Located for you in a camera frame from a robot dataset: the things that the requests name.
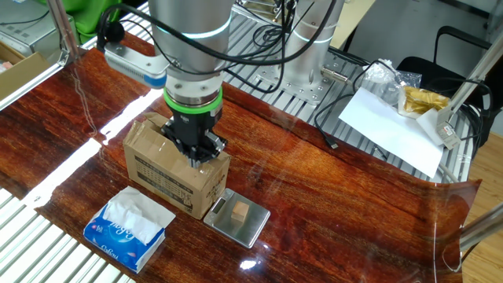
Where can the small wooden cube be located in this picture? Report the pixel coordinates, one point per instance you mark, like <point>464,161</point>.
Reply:
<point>239,212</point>

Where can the aluminium table edge rail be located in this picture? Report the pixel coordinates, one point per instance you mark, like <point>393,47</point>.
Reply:
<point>35,83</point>

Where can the brown cardboard box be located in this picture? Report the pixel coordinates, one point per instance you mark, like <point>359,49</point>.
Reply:
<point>157,173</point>

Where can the silver digital kitchen scale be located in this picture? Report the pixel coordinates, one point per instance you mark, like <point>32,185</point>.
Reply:
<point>251,230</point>

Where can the white paper sheet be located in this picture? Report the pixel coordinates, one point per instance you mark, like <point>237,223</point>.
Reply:
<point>389,129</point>

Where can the beige panel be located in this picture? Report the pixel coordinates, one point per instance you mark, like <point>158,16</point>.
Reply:
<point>353,19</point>

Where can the blue tissue pack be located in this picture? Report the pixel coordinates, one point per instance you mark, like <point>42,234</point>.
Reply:
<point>118,243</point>

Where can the clear plastic bag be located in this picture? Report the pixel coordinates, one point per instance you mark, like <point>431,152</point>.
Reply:
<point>383,76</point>

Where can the open cardboard storage box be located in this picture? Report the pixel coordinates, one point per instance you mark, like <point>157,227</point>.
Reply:
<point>27,72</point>

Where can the white labelled adapter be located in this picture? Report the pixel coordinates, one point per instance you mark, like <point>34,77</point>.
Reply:
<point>448,131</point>

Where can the aluminium frame post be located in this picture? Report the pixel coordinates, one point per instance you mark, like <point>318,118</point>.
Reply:
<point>483,230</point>
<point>477,72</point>
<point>63,27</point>

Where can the black chair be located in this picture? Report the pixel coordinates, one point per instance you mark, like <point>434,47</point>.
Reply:
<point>428,70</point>

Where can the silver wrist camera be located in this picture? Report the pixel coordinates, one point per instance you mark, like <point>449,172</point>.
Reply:
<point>133,65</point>

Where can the green cloth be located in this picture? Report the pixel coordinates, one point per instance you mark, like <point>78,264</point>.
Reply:
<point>86,15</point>

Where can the yellow snack packet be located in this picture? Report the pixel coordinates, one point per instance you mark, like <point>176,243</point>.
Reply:
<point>424,100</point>

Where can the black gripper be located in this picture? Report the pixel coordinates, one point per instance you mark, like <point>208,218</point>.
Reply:
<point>192,126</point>

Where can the grey metal machine case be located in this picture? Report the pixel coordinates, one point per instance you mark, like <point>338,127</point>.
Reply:
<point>23,27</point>

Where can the wood grain table mat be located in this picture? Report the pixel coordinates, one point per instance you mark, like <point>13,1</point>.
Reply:
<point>334,216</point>
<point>47,118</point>

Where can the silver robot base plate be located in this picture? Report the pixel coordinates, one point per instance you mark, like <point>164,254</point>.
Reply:
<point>310,94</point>

